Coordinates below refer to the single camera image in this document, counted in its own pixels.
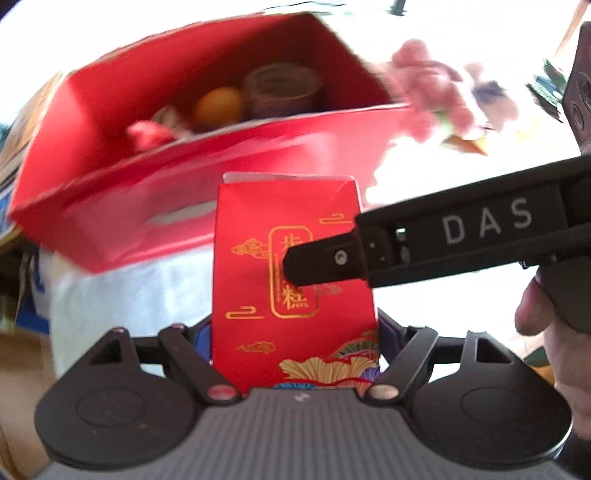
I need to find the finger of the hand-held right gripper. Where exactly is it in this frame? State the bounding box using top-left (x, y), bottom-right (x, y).
top-left (283, 230), bottom-right (371, 288)

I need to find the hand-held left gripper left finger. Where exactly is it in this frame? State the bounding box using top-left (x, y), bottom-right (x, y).
top-left (85, 318), bottom-right (243, 404)

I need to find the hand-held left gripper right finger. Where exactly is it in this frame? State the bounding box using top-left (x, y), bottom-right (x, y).
top-left (368, 308), bottom-right (517, 403)

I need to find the small red pastry box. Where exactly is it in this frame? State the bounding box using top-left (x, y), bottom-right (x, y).
top-left (211, 172), bottom-right (382, 393)

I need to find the red cardboard box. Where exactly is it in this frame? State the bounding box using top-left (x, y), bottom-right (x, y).
top-left (8, 11), bottom-right (414, 275)

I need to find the person's right hand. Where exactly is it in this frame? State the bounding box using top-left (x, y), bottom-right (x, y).
top-left (515, 277), bottom-right (591, 444)

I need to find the orange carrot toy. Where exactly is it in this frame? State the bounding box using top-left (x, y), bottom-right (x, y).
top-left (441, 131), bottom-right (490, 157)

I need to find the white plastic sheet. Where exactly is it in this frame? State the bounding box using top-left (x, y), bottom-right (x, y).
top-left (39, 240), bottom-right (218, 384)

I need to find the green plush toy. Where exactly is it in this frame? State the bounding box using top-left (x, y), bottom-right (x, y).
top-left (526, 59), bottom-right (571, 124)

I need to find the pink plush toy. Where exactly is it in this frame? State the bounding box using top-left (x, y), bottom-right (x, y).
top-left (383, 39), bottom-right (522, 144)

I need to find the brown tape roll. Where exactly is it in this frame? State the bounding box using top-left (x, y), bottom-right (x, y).
top-left (242, 64), bottom-right (324, 118)

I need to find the blue cardboard box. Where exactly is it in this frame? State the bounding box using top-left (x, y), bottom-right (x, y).
top-left (0, 182), bottom-right (52, 335)

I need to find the orange fruit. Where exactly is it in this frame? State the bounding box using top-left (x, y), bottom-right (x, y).
top-left (191, 87), bottom-right (245, 132)

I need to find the pale wrapped packet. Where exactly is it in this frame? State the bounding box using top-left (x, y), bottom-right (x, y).
top-left (152, 105), bottom-right (195, 136)

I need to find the red wrapped snack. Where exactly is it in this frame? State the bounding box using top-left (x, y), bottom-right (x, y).
top-left (127, 119), bottom-right (176, 153)

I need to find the wooden window frame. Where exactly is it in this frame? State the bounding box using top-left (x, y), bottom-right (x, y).
top-left (551, 18), bottom-right (583, 54)

